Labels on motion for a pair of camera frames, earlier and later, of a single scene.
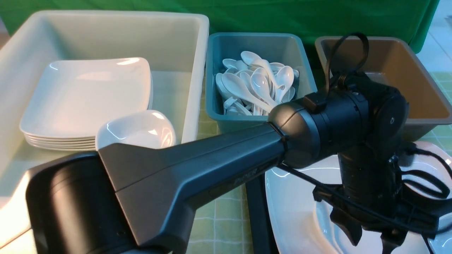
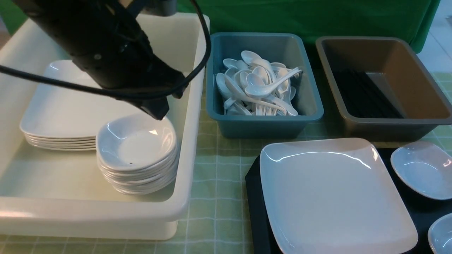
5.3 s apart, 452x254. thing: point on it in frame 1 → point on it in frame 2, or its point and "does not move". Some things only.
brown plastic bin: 397,62 does not move
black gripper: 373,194 → 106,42
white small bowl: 429,173 does not move
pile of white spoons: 253,86 does not move
